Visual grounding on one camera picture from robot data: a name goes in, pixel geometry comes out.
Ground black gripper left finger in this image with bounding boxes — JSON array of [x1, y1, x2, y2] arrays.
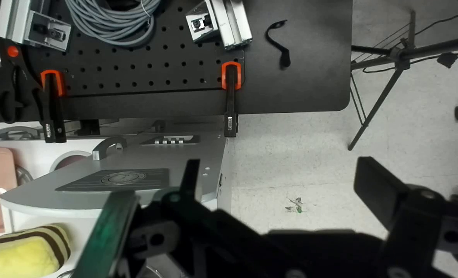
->
[[158, 160, 273, 269]]

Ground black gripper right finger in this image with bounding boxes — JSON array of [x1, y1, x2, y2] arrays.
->
[[353, 157, 458, 269]]

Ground white toy kitchen unit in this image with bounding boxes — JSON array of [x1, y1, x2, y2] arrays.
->
[[0, 130, 228, 278]]

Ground grey toy faucet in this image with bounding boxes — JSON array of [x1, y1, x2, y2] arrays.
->
[[90, 135, 129, 163]]

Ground orange mesh sink basket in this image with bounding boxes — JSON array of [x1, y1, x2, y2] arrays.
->
[[50, 152, 95, 174]]

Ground black tripod stand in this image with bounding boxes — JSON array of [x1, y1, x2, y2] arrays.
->
[[349, 8, 458, 152]]

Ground orange round knob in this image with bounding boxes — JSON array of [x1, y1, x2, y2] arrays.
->
[[5, 45, 22, 61]]

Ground black clamp with orange handle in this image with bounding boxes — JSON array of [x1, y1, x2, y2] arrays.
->
[[36, 69, 70, 144], [219, 61, 245, 140]]

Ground black hook strap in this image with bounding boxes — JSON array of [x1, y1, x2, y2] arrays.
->
[[263, 19, 294, 72]]

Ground aluminium extrusion rail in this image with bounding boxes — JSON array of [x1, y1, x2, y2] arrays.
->
[[0, 0, 75, 53], [185, 0, 254, 52]]

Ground grey coiled cable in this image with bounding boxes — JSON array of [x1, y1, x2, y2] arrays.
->
[[64, 0, 163, 50]]

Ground black loop-handled shears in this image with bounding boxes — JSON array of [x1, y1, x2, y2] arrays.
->
[[0, 64, 41, 124]]

